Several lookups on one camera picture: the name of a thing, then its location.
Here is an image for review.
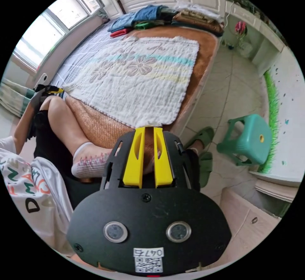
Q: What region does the person's body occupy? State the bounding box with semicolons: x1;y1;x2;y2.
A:
0;95;215;259

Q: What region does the bed with woven mat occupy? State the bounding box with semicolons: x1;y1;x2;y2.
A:
26;19;225;151

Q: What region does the white floral pillowcase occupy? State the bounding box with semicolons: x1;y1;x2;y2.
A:
62;36;200;129

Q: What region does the striped cloth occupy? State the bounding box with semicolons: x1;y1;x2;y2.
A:
0;77;35;119

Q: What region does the pile of clothes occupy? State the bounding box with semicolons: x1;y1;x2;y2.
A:
107;4;180;38

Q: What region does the light wooden drawer cabinet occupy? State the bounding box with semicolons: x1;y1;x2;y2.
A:
209;186;283;265

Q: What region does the stack of folded blankets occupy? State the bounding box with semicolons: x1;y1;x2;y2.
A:
171;3;225;37

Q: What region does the green plastic stool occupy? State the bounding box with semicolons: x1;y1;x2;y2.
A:
216;114;273;167

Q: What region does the person's left hand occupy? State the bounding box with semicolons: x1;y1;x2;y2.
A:
30;91;49;112

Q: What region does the white desk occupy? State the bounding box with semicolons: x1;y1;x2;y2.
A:
224;0;290;72

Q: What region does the person's left forearm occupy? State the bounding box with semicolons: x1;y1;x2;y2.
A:
11;101;34;148

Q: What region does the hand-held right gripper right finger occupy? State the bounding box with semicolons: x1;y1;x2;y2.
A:
153;127;173;189

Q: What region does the green slipper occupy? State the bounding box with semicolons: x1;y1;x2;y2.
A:
198;152;213;188

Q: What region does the window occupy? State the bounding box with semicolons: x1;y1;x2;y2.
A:
11;0;106;72

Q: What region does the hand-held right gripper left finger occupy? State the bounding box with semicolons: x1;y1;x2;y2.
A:
123;127;146;189

